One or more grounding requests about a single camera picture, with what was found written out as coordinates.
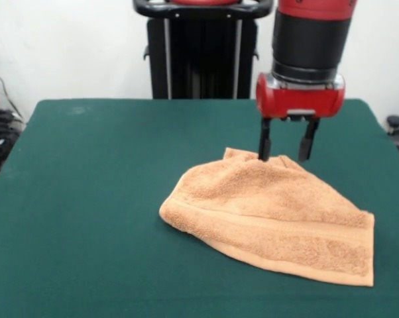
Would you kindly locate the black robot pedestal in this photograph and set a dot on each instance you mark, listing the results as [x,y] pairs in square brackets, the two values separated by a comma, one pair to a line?
[199,66]

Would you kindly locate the orange terry towel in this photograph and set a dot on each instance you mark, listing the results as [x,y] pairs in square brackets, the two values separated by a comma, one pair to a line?
[269,215]

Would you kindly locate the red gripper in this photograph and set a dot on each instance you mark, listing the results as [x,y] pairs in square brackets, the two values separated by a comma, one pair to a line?
[299,101]

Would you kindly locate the dark green table cloth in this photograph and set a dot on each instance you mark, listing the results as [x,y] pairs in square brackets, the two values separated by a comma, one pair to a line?
[53,238]

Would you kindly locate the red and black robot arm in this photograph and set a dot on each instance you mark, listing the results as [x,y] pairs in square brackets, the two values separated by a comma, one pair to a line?
[309,39]

